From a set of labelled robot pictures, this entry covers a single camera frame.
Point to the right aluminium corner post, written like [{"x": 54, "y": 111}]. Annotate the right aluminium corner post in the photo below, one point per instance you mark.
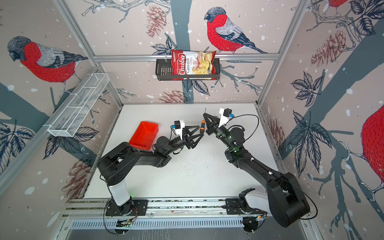
[{"x": 299, "y": 12}]

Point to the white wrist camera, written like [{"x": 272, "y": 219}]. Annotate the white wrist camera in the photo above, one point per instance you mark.
[
  {"x": 178, "y": 127},
  {"x": 226, "y": 116}
]

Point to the red cassava chips bag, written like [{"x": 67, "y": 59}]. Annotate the red cassava chips bag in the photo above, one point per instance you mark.
[{"x": 201, "y": 61}]

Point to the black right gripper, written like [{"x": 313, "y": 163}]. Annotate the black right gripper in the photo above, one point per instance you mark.
[{"x": 213, "y": 126}]

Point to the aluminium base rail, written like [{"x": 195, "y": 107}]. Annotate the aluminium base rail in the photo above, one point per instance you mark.
[{"x": 157, "y": 214}]

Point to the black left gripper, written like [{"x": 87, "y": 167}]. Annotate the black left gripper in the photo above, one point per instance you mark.
[{"x": 185, "y": 129}]

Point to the red plastic bin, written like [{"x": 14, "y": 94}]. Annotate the red plastic bin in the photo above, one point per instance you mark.
[{"x": 144, "y": 136}]

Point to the white mesh wall shelf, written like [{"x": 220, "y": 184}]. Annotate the white mesh wall shelf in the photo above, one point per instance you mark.
[{"x": 71, "y": 118}]

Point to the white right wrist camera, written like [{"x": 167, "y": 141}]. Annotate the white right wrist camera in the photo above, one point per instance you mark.
[{"x": 226, "y": 116}]

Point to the black wire wall basket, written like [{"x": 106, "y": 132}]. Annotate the black wire wall basket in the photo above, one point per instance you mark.
[{"x": 165, "y": 71}]

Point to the aluminium corner frame post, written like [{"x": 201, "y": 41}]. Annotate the aluminium corner frame post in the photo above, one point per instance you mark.
[{"x": 80, "y": 36}]

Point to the orange black screwdriver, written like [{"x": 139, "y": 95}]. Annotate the orange black screwdriver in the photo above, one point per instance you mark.
[{"x": 202, "y": 128}]

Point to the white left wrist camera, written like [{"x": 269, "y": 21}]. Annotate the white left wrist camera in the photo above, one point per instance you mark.
[{"x": 178, "y": 127}]

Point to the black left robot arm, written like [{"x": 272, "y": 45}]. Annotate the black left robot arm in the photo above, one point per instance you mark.
[{"x": 116, "y": 165}]

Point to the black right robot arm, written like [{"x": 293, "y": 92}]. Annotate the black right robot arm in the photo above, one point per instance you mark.
[{"x": 286, "y": 200}]

